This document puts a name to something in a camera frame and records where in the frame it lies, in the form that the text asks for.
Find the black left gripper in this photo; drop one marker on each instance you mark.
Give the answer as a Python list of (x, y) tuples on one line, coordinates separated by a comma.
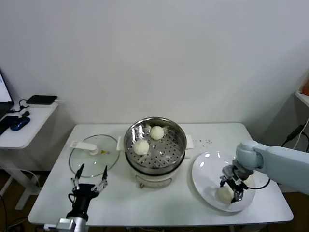
[(82, 197)]

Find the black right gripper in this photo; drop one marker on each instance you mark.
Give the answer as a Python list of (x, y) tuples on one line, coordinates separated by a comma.
[(236, 186)]

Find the white steamed baozi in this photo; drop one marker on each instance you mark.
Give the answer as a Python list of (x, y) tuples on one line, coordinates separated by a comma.
[(157, 132), (223, 194), (251, 182), (141, 147)]

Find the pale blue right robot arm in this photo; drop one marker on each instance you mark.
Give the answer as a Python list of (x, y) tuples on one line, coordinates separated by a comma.
[(285, 159)]

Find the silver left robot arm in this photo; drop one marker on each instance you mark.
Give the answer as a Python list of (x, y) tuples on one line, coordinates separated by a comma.
[(80, 226)]

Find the stainless steel steamer basket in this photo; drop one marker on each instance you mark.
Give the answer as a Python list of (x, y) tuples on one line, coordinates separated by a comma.
[(129, 145)]

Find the large white plate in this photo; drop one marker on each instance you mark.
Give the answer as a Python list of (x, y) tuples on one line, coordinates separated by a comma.
[(207, 169)]

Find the scattered dark crumbs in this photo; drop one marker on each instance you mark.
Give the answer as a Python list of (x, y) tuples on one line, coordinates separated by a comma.
[(204, 142)]

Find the white electric cooker base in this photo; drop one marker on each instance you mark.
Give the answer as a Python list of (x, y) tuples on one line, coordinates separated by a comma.
[(154, 181)]

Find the white side desk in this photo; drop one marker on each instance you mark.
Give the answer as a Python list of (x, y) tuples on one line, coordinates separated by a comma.
[(36, 125)]

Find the blue computer mouse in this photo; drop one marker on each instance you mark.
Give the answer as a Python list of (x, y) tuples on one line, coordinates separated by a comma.
[(20, 123)]

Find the flat black box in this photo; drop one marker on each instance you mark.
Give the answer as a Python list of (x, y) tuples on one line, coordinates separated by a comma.
[(42, 99)]

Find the black phone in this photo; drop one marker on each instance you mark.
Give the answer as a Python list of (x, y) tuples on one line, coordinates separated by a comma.
[(7, 122)]

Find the white shelf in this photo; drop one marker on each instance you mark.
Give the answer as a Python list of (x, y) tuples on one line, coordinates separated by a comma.
[(303, 99)]

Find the black laptop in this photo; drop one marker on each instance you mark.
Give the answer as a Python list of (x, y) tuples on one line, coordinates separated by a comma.
[(3, 91)]

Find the orange object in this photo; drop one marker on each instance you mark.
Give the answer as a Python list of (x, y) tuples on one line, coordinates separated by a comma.
[(305, 90)]

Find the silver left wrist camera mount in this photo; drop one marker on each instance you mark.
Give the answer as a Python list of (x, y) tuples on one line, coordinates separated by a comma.
[(64, 223)]

